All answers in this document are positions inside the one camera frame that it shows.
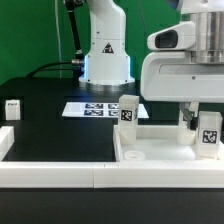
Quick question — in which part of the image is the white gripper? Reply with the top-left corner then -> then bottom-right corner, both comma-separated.
140,21 -> 224,130

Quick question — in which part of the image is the white square tabletop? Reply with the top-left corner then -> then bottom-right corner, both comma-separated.
113,124 -> 224,164

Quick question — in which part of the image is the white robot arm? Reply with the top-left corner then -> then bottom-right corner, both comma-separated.
80,0 -> 224,104

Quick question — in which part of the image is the white U-shaped obstacle fence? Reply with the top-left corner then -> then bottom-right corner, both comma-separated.
0,126 -> 224,188

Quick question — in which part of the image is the white marker base sheet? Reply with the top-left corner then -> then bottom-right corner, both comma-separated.
61,101 -> 150,119

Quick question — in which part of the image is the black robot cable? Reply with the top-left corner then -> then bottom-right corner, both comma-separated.
25,0 -> 85,79

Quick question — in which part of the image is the white thin cable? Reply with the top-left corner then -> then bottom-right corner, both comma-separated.
54,0 -> 64,79

